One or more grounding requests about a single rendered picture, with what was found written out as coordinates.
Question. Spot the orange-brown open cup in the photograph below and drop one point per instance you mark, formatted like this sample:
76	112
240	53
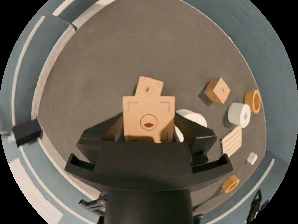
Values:
253	103

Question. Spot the small square wooden pallet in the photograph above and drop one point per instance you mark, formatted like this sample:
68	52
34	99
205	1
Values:
234	142

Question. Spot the tan cardboard carton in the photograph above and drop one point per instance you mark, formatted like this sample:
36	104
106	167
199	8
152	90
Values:
148	87
148	119

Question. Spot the brown cardboard carton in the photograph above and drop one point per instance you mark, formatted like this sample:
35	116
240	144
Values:
217	90

